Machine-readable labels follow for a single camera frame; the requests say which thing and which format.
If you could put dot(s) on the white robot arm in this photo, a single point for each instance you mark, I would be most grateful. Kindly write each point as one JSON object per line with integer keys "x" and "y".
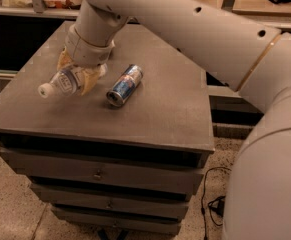
{"x": 245, "y": 56}

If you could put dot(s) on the top grey drawer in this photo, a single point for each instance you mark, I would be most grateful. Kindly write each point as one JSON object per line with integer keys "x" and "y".
{"x": 102, "y": 171}

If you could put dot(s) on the bottom grey drawer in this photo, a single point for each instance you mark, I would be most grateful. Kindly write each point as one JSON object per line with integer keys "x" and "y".
{"x": 116, "y": 220}

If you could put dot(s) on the grey drawer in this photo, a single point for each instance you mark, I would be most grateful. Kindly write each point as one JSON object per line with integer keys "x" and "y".
{"x": 102, "y": 171}
{"x": 116, "y": 220}
{"x": 107, "y": 201}

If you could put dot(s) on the middle grey drawer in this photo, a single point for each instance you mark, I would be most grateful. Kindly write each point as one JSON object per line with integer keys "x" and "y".
{"x": 107, "y": 201}

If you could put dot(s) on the clear plastic water bottle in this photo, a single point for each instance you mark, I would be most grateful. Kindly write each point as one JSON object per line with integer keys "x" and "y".
{"x": 65, "y": 82}

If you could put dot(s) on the grey drawer cabinet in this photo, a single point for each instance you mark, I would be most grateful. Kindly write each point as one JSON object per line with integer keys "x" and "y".
{"x": 165, "y": 123}

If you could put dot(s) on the metal railing frame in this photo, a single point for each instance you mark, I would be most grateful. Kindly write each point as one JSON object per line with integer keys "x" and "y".
{"x": 35, "y": 4}

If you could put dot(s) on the black power adapter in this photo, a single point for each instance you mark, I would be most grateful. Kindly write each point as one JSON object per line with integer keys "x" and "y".
{"x": 220, "y": 206}

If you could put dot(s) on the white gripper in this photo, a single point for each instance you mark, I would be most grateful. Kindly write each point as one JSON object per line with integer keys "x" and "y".
{"x": 85, "y": 54}

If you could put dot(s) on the blue silver drink can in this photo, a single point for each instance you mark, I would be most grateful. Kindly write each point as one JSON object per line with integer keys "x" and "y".
{"x": 125, "y": 86}

